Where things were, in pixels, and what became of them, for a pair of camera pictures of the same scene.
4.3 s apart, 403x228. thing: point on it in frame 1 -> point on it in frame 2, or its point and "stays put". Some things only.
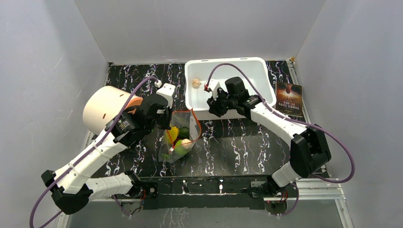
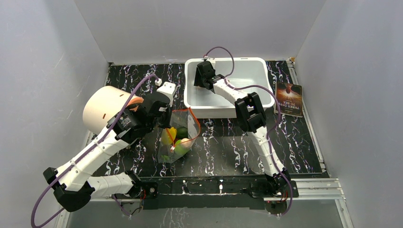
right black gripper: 215,105 -> 201,80
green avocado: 184,132 stays put
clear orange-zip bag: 185,128 stays put
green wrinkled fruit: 179,149 stays put
